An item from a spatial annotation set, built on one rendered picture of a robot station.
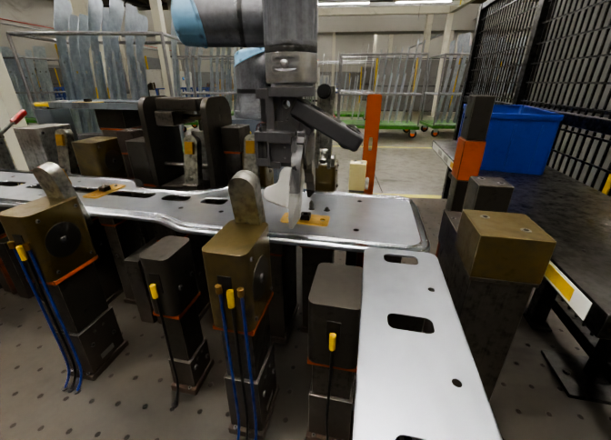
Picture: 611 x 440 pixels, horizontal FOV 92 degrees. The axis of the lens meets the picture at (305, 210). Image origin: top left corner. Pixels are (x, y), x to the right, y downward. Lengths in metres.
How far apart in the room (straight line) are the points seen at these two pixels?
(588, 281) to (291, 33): 0.44
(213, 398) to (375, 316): 0.40
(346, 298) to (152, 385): 0.45
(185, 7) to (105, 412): 0.68
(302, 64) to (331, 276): 0.29
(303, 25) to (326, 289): 0.34
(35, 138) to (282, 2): 0.81
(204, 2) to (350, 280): 0.46
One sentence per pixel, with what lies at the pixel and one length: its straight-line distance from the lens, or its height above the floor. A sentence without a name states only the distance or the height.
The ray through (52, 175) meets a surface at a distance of 0.62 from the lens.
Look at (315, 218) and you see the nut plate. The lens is 0.52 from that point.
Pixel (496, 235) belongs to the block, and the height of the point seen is 1.06.
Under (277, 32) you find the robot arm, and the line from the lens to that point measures 0.45.
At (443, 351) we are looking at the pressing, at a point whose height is 1.00.
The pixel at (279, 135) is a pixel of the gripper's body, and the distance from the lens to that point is 0.45.
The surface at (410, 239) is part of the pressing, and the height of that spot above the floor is 1.00.
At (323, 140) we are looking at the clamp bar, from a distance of 0.67.
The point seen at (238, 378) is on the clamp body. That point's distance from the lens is 0.51.
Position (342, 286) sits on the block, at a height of 0.98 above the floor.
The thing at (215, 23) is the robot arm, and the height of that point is 1.31.
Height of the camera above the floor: 1.22
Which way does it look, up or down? 24 degrees down
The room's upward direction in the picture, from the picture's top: straight up
